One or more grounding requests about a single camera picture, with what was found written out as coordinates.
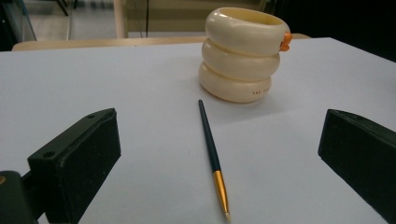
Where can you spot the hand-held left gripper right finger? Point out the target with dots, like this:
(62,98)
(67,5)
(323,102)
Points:
(358,149)

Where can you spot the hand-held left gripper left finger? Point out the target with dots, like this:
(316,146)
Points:
(77,155)

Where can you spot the white table mat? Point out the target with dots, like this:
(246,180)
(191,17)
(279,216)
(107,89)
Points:
(149,93)

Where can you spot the black curtain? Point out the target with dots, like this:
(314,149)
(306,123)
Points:
(342,18)

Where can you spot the cream ringed duck pen holder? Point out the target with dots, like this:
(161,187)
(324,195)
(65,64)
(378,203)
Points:
(239,62)

